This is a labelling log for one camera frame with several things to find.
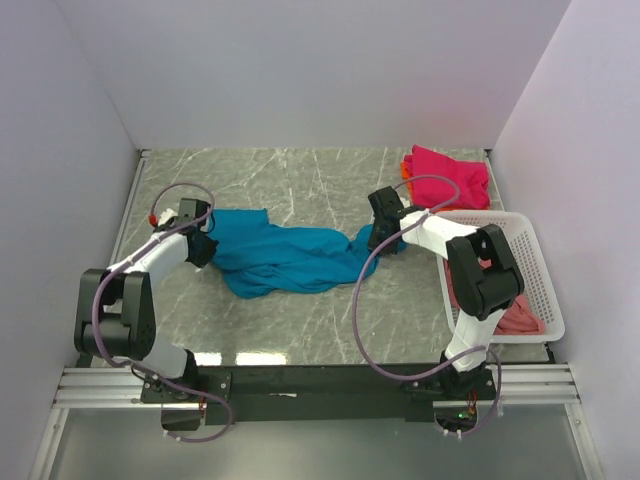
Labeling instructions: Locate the blue t shirt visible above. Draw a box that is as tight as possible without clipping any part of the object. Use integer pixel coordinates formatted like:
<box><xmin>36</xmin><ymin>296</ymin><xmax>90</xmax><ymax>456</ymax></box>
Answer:
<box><xmin>205</xmin><ymin>208</ymin><xmax>382</xmax><ymax>300</ymax></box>

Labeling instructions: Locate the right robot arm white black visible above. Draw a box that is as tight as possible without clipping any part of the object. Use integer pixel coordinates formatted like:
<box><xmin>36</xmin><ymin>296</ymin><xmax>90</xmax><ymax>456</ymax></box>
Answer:
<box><xmin>368</xmin><ymin>186</ymin><xmax>525</xmax><ymax>397</ymax></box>

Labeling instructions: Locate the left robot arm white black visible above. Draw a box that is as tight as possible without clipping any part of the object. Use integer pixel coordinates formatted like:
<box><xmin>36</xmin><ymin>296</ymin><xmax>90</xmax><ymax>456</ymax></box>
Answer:
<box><xmin>74</xmin><ymin>198</ymin><xmax>218</xmax><ymax>390</ymax></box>

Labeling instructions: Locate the orange folded t shirt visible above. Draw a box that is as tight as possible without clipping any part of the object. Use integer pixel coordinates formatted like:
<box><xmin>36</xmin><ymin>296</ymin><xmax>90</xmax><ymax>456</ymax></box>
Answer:
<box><xmin>400</xmin><ymin>161</ymin><xmax>460</xmax><ymax>211</ymax></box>

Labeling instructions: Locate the magenta folded t shirt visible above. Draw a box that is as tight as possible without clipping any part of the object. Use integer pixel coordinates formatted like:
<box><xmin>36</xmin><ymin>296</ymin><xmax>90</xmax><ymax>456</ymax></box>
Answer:
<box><xmin>400</xmin><ymin>145</ymin><xmax>490</xmax><ymax>210</ymax></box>

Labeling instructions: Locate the white plastic laundry basket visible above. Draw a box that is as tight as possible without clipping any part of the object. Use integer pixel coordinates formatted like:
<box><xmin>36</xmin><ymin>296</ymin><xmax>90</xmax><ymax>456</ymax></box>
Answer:
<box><xmin>438</xmin><ymin>210</ymin><xmax>565</xmax><ymax>344</ymax></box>

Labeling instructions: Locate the salmon pink t shirt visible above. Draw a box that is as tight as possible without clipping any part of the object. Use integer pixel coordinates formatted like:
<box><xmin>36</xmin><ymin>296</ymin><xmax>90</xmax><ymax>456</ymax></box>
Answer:
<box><xmin>443</xmin><ymin>264</ymin><xmax>545</xmax><ymax>337</ymax></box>

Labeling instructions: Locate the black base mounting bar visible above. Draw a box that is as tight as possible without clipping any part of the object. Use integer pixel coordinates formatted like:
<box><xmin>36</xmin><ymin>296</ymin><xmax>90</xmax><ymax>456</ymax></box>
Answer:
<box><xmin>140</xmin><ymin>363</ymin><xmax>497</xmax><ymax>431</ymax></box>

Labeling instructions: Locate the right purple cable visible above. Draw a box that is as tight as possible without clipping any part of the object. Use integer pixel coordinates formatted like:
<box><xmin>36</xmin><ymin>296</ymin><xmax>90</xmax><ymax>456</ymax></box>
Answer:
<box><xmin>349</xmin><ymin>174</ymin><xmax>504</xmax><ymax>439</ymax></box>

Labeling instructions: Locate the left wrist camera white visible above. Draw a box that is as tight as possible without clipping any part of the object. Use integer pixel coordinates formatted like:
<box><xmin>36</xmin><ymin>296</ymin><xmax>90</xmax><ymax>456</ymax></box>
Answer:
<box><xmin>148</xmin><ymin>209</ymin><xmax>177</xmax><ymax>233</ymax></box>

